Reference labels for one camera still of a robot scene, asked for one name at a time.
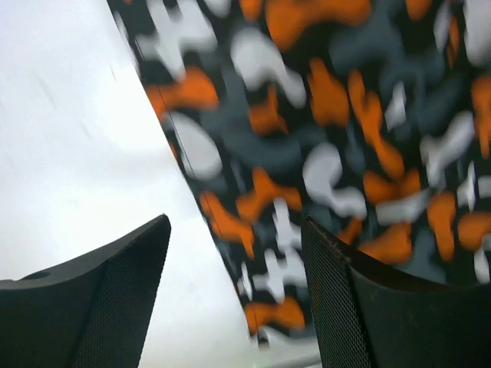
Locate camouflage orange black shorts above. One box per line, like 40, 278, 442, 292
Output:
108, 1, 490, 343

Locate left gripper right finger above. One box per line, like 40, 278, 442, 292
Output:
302, 217, 490, 368

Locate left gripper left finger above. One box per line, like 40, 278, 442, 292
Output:
1, 215, 171, 368

